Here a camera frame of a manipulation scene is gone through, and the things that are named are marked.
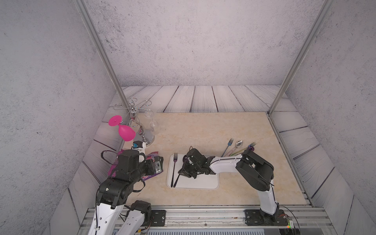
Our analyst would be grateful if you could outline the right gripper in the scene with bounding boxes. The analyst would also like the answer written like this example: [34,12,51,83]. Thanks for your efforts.
[176,159,201,179]

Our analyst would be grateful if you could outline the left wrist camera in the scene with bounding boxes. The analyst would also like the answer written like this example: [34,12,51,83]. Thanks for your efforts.
[132,141,146,163]

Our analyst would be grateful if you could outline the pink plastic wine glass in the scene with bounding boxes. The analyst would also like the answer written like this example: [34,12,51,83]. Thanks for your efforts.
[108,115,136,142]

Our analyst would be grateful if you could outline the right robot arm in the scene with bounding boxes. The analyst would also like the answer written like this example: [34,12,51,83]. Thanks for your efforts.
[178,148,280,222]

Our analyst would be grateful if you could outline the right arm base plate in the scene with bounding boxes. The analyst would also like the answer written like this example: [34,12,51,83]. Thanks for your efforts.
[244,209,289,226]

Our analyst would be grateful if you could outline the pink Lot 100 gummy bag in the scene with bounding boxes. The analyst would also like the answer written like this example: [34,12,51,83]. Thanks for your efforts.
[108,149,124,177]

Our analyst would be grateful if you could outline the white plastic tray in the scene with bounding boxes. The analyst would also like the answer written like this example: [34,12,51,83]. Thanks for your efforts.
[166,154,220,190]

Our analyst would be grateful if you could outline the aluminium front rail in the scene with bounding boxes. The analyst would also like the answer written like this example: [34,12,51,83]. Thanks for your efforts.
[77,205,338,235]

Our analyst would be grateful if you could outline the clear wine glass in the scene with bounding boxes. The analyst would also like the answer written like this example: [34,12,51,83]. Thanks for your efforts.
[145,110,160,135]

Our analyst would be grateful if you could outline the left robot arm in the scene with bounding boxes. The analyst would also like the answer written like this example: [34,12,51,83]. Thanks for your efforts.
[89,149,164,235]

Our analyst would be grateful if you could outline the right aluminium frame post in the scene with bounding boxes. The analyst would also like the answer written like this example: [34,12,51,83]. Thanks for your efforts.
[267,0,334,117]

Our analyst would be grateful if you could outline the left aluminium frame post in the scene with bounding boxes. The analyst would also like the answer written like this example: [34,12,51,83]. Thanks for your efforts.
[74,0,129,108]

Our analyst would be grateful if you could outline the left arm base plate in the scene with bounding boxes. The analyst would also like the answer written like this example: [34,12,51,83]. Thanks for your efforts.
[142,210,166,227]

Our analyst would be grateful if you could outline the pink handled silver spoon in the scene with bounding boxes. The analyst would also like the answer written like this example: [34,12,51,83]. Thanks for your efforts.
[226,140,243,157]

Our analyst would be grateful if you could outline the chrome glass holder stand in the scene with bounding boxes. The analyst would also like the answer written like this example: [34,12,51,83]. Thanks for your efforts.
[114,98,155,147]

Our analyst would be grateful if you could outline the purple metal spoon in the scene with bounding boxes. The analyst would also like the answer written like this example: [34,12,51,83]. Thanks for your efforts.
[173,156,187,188]

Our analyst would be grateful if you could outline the aluminium frame post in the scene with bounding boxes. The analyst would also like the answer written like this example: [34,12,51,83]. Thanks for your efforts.
[267,0,334,117]
[74,0,129,108]

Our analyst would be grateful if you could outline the purple Fox's candy bag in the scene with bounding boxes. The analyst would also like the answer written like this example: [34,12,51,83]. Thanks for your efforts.
[142,151,164,181]

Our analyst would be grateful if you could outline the purple metal fork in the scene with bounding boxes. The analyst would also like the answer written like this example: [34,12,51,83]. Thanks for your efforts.
[170,153,178,188]

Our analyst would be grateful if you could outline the blue handled fork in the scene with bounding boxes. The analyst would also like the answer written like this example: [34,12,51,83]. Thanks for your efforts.
[221,138,234,157]

